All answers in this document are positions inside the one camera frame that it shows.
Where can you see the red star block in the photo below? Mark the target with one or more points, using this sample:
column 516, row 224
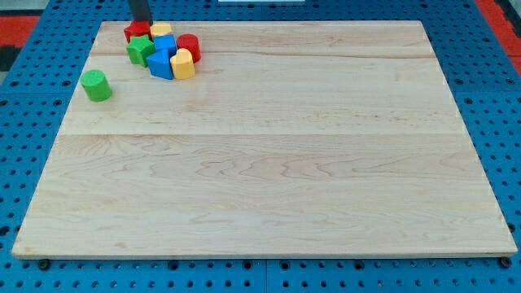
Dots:
column 137, row 28

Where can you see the green star block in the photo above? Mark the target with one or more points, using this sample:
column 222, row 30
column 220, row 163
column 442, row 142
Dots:
column 139, row 49

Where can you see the light wooden board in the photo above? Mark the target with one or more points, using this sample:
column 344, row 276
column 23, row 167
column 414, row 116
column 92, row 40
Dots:
column 294, row 140

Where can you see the yellow heart block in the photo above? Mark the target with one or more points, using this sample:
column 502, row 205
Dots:
column 182, row 64

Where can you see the red cylinder block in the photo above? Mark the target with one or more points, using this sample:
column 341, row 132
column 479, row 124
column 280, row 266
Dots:
column 191, row 43

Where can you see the blue triangle block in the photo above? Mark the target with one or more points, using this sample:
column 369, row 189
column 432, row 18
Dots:
column 159, row 65

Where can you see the blue cube block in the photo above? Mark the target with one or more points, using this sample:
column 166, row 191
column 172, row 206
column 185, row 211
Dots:
column 166, row 42

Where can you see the yellow pentagon block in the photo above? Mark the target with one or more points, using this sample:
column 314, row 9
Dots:
column 160, row 29

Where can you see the green cylinder block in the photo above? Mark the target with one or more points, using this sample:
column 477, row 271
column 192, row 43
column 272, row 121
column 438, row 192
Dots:
column 96, row 86

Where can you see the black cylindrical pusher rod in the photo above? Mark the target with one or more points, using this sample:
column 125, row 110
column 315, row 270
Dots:
column 140, row 10

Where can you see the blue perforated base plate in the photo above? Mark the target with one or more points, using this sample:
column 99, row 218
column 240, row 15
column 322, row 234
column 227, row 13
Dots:
column 39, row 86

